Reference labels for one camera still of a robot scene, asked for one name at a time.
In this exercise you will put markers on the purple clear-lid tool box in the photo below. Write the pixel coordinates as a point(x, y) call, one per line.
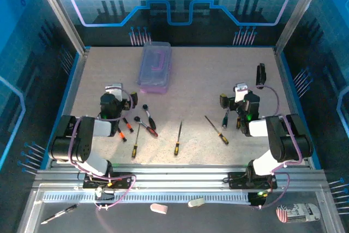
point(154, 80)

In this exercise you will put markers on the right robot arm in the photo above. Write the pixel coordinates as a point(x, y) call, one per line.
point(286, 140)

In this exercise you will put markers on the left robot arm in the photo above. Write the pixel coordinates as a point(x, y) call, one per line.
point(81, 140)

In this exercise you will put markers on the black stapler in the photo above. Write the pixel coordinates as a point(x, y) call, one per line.
point(260, 76)

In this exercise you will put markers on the white eraser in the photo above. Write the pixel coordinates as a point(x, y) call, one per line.
point(195, 202)

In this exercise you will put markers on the pink eraser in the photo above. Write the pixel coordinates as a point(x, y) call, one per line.
point(159, 208)

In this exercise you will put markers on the striped printed pouch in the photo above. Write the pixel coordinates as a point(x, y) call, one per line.
point(297, 213)

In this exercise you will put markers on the black pen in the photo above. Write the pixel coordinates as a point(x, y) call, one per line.
point(62, 212)

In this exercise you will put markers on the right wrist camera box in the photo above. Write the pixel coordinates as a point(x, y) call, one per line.
point(241, 91)

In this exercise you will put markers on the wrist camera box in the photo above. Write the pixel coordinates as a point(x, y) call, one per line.
point(241, 91)
point(115, 89)

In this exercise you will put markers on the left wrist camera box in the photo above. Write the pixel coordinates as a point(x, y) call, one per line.
point(115, 89)

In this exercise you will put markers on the aluminium table side rail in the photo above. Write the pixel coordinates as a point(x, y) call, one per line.
point(72, 88)
point(287, 94)

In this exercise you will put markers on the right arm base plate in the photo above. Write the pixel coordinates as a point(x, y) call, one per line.
point(237, 181)

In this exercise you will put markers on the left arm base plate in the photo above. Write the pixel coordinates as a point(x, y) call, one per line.
point(122, 182)

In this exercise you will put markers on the aluminium mounting rail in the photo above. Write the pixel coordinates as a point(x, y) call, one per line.
point(177, 174)

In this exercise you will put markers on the aluminium frame post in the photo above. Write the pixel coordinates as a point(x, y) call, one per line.
point(60, 12)
point(297, 12)

